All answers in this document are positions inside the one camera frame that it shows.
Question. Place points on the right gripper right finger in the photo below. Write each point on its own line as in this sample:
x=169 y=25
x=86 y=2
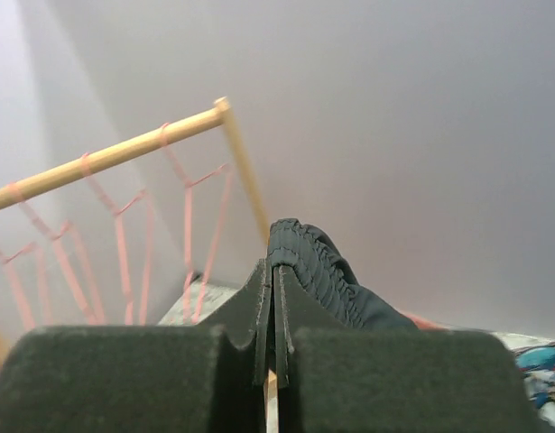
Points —
x=333 y=378

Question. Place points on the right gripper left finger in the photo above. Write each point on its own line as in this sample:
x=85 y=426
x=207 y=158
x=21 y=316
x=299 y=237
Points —
x=203 y=378

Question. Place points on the dark navy shorts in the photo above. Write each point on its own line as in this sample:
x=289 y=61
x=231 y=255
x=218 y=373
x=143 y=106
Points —
x=326 y=276

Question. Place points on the colourful comic print shorts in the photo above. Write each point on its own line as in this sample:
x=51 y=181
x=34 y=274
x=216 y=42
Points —
x=537 y=365

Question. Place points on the wooden clothes rack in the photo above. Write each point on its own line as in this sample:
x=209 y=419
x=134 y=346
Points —
x=202 y=142

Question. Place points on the pink wire hanger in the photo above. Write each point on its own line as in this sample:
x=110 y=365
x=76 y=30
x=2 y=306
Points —
x=192 y=312
x=92 y=309
x=142 y=196
x=22 y=303

